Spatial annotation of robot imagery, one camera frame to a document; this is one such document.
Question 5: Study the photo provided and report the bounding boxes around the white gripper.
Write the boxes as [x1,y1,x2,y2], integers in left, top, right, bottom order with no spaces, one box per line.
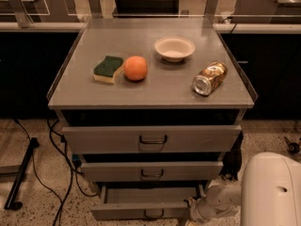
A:
[177,197,209,226]

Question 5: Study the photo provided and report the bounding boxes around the grey bottom drawer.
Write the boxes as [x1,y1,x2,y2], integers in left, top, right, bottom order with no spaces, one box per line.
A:
[91,181,204,220]

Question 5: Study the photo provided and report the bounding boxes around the grey drawer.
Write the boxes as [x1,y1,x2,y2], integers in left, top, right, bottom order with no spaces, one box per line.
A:
[91,181,204,220]
[63,125,242,154]
[81,161,223,182]

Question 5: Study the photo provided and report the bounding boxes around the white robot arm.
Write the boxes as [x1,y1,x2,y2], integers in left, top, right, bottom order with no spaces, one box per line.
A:
[179,152,301,226]

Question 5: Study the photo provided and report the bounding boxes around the grey middle drawer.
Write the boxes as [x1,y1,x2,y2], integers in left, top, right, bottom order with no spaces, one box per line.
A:
[81,161,223,182]

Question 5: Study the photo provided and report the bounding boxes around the grey top drawer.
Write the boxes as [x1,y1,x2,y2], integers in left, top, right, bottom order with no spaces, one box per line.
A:
[63,125,242,154]

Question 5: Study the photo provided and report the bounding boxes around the grey drawer cabinet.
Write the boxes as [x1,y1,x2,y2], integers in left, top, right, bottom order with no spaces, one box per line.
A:
[46,17,259,193]

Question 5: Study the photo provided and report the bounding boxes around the black caster wheel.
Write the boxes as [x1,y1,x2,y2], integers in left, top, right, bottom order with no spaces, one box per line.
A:
[284,137,300,154]

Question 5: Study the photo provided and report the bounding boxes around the gold soda can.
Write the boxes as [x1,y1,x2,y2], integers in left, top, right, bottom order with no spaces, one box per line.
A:
[192,62,228,96]

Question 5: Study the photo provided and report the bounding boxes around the orange fruit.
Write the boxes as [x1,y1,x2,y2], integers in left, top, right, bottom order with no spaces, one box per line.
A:
[123,56,148,81]

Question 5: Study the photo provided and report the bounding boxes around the green yellow sponge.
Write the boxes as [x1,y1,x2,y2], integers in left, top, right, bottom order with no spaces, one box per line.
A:
[93,56,123,84]

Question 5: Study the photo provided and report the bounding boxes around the white bowl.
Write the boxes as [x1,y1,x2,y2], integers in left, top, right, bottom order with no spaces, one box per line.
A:
[154,37,195,62]

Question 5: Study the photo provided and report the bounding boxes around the black floor stand bar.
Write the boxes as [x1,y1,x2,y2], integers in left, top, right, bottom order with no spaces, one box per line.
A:
[4,137,40,211]

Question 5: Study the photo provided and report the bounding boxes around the dark office chair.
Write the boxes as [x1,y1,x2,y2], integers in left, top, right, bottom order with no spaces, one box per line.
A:
[112,0,180,18]

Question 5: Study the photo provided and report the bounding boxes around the clear acrylic barrier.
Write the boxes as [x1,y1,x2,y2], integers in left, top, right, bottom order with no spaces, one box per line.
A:
[0,0,301,28]

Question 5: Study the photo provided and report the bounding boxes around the black floor cable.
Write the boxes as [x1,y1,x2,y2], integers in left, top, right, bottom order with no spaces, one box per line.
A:
[12,119,96,226]

